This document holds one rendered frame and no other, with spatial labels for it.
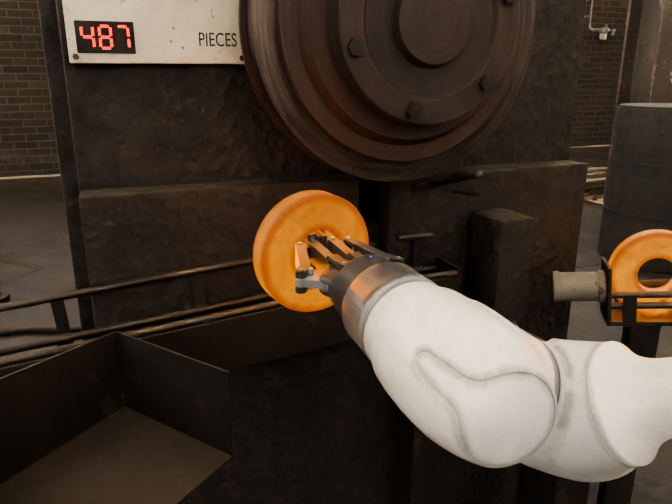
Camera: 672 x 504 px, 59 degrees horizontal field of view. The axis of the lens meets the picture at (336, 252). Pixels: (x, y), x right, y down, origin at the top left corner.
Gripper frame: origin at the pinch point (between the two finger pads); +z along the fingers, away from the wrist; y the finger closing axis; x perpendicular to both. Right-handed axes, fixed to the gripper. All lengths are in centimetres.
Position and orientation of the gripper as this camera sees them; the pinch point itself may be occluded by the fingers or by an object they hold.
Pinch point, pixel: (311, 238)
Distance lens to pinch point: 75.7
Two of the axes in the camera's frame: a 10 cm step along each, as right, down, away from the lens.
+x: 0.2, -9.4, -3.4
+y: 9.3, -1.1, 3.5
